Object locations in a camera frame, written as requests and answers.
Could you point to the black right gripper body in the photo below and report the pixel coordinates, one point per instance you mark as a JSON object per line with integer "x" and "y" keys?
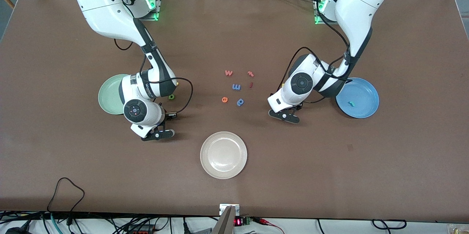
{"x": 169, "y": 115}

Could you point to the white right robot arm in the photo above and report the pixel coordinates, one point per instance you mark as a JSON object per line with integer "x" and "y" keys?
{"x": 106, "y": 7}

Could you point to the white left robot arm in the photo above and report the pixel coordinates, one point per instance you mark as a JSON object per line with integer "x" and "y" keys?
{"x": 362, "y": 3}

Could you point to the orange foam letter e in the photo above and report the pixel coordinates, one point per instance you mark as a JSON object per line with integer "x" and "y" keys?
{"x": 222, "y": 99}

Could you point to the blue foam letter d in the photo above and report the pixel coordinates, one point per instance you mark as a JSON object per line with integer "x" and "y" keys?
{"x": 242, "y": 100}

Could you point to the pink foam letter f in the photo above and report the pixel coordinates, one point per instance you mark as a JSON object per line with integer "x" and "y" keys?
{"x": 250, "y": 74}

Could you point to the blue foam letter m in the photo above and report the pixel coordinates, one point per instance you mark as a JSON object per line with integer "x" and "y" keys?
{"x": 236, "y": 86}

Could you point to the green plate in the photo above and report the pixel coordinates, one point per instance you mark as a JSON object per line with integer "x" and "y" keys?
{"x": 108, "y": 95}

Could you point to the blue plate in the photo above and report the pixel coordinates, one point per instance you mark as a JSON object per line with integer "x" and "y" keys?
{"x": 366, "y": 95}

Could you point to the pink foam letter w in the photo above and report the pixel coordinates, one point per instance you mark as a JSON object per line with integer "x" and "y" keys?
{"x": 228, "y": 73}

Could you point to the white tag plate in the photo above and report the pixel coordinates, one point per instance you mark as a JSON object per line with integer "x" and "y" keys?
{"x": 222, "y": 210}

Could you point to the black power strip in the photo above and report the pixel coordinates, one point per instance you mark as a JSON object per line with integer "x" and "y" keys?
{"x": 141, "y": 231}

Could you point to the red digit display module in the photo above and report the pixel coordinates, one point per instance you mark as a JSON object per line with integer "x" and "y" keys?
{"x": 238, "y": 222}

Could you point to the black left camera mount bracket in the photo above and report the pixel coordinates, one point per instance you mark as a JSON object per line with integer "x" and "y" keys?
{"x": 282, "y": 115}

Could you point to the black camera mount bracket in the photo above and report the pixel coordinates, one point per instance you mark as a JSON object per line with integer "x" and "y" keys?
{"x": 161, "y": 135}
{"x": 282, "y": 115}

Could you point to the black right camera mount bracket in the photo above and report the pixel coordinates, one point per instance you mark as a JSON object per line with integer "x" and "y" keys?
{"x": 161, "y": 135}

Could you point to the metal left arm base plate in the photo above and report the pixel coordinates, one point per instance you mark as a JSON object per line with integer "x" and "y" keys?
{"x": 324, "y": 22}

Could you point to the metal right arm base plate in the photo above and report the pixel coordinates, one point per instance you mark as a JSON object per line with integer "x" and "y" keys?
{"x": 158, "y": 3}

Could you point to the grey metal camera bracket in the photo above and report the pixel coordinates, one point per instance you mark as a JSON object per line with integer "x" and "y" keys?
{"x": 225, "y": 225}

